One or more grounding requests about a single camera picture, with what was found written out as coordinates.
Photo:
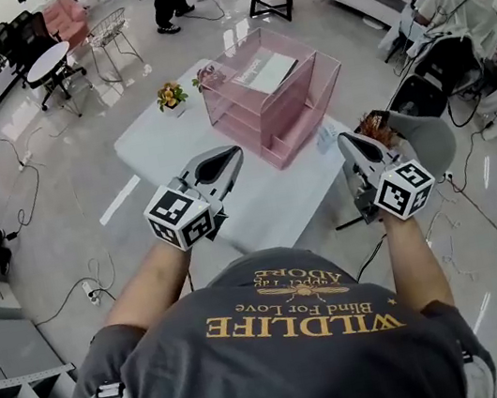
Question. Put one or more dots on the small white packet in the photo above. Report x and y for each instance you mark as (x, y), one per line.
(326, 137)

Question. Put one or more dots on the person's left forearm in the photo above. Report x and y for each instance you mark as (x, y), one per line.
(158, 280)

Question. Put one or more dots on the black office chair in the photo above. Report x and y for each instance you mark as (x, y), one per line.
(3, 38)
(30, 29)

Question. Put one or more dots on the pink flowers in small pot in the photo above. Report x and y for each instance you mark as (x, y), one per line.
(208, 78)

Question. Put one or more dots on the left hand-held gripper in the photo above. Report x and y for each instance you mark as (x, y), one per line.
(178, 220)

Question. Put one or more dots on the person's right forearm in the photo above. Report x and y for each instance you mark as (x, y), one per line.
(418, 258)

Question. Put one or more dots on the pink acrylic desk organizer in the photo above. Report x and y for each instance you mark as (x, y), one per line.
(281, 116)

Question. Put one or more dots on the pink sofa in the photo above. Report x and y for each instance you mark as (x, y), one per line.
(64, 18)

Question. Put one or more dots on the person's dark grey printed t-shirt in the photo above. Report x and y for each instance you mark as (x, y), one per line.
(283, 368)

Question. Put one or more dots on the grey desk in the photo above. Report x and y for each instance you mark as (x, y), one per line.
(7, 341)

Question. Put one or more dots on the grey plastic chair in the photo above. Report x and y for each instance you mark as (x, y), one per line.
(423, 138)

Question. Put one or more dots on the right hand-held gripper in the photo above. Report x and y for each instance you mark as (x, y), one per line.
(404, 189)

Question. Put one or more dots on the round white table black base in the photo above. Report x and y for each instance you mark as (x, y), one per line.
(48, 62)

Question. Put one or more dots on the orange flowers in white pot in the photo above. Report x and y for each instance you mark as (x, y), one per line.
(171, 96)

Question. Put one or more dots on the white notebook with black edge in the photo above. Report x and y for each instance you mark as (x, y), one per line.
(274, 72)

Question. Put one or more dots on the brown dried flower bunch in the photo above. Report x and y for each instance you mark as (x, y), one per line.
(376, 128)

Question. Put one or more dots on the white power strip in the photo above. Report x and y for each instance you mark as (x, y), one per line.
(25, 161)
(90, 292)

